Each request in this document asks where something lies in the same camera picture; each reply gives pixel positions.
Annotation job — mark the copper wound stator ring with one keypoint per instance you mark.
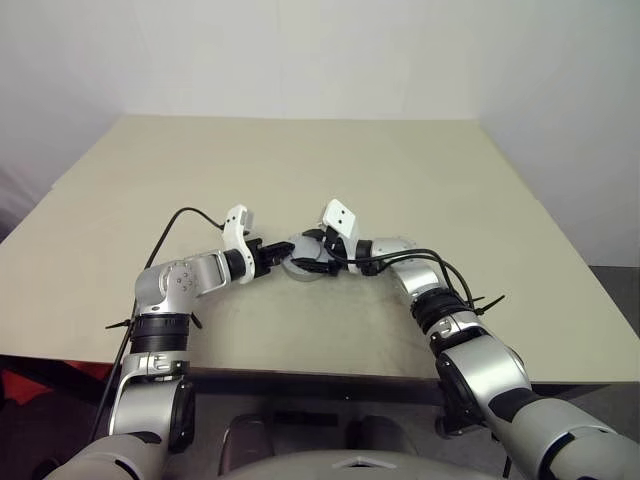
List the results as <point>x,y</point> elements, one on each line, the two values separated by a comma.
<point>305,276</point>

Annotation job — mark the dark rounded shape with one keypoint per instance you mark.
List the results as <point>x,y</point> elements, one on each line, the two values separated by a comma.
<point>247,442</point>

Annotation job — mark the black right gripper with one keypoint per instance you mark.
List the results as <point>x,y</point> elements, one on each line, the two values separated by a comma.
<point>337,257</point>

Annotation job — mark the black table frame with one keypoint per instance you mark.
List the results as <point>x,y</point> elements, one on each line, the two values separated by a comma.
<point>300,385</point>

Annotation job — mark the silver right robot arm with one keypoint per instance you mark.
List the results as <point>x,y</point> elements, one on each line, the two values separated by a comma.
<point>480,365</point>

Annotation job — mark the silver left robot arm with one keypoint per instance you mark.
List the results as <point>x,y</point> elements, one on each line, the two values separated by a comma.
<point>165,285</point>

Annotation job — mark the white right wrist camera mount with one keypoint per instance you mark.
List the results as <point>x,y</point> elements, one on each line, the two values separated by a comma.
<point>337,217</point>

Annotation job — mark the long black zip tie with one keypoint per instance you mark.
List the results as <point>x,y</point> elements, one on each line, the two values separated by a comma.
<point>492,305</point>

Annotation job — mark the grey robot torso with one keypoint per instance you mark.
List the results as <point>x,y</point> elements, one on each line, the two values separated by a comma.
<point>320,465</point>

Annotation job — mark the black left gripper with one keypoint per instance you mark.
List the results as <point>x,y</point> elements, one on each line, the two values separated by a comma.
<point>260,257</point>

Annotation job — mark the red object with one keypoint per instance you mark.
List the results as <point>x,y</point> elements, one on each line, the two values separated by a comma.
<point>20,390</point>

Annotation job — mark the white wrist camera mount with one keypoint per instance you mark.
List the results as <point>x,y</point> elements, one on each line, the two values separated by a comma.
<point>235,235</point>
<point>337,217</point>

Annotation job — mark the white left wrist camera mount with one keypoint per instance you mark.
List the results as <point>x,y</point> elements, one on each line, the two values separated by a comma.
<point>235,235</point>

